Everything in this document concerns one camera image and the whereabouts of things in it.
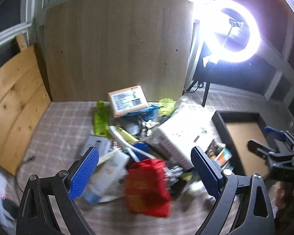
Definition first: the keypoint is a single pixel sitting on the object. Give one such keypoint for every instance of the knotty pine wood panel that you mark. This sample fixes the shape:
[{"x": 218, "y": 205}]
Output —
[{"x": 14, "y": 98}]

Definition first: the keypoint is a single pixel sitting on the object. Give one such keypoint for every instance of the blue foil packet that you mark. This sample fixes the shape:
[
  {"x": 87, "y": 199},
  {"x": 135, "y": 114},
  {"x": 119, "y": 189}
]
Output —
[{"x": 142, "y": 115}]

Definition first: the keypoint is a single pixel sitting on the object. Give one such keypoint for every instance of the orange cardboard box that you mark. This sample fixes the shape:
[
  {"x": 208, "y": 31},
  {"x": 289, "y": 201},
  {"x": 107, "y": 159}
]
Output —
[{"x": 127, "y": 100}]

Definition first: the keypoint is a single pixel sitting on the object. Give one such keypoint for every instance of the black cardboard tray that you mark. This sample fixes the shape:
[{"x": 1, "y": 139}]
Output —
[{"x": 245, "y": 137}]

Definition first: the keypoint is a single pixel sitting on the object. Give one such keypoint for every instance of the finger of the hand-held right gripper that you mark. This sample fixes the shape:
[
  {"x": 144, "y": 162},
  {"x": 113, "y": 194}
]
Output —
[
  {"x": 258, "y": 148},
  {"x": 272, "y": 132}
]

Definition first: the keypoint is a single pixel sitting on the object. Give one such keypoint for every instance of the citrus print tube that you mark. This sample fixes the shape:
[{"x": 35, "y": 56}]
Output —
[{"x": 221, "y": 156}]

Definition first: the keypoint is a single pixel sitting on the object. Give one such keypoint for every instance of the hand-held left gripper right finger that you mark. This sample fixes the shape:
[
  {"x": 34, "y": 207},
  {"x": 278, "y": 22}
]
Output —
[{"x": 205, "y": 173}]

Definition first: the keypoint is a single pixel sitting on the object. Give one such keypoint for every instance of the black light stand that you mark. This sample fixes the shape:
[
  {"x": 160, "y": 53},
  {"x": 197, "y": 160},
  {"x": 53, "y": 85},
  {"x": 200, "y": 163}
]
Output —
[{"x": 206, "y": 93}]

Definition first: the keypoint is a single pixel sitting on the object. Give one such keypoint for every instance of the green snack packet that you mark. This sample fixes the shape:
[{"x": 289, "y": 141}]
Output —
[{"x": 101, "y": 120}]

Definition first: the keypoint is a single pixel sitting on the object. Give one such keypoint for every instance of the white sunscreen tube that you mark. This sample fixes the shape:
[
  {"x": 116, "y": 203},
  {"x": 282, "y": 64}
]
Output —
[{"x": 107, "y": 173}]

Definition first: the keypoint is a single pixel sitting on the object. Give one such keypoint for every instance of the red fabric pouch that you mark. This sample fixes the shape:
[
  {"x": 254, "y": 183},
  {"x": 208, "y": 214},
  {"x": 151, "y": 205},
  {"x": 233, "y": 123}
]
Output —
[{"x": 147, "y": 188}]

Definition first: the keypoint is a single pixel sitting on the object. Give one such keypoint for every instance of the large white box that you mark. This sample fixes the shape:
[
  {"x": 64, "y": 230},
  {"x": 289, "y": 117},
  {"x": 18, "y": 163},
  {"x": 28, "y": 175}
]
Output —
[{"x": 183, "y": 132}]

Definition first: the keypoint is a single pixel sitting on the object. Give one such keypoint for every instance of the small white labelled box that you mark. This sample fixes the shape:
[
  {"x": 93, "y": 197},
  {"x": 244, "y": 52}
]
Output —
[{"x": 95, "y": 143}]

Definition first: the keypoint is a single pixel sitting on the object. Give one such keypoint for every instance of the person's right hand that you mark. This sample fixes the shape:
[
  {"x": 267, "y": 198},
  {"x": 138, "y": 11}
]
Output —
[{"x": 279, "y": 193}]

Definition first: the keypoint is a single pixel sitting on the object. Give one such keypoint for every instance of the blue white razor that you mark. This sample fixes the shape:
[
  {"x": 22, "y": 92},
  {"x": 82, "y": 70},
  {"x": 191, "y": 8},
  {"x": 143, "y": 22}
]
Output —
[{"x": 122, "y": 139}]

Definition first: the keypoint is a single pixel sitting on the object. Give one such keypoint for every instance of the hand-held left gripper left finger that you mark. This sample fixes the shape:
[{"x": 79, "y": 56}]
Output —
[{"x": 84, "y": 173}]

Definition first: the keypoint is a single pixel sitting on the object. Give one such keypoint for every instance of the long yellow packet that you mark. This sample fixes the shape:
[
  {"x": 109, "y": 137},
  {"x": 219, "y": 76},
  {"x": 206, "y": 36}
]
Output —
[{"x": 127, "y": 134}]

